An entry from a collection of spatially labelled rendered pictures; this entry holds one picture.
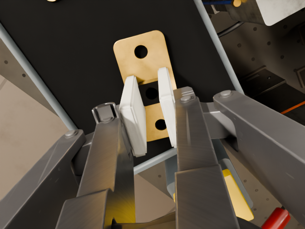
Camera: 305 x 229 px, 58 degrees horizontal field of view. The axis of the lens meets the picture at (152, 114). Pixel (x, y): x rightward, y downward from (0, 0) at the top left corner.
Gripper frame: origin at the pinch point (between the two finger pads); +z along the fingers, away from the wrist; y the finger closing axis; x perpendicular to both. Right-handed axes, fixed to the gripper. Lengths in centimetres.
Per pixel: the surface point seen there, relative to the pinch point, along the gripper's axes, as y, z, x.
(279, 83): 23.6, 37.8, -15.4
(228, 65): 6.1, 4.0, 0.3
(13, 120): -84, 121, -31
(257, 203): 19, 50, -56
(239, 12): 11.0, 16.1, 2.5
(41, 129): -71, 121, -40
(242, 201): 5.4, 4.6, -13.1
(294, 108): 20.8, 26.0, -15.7
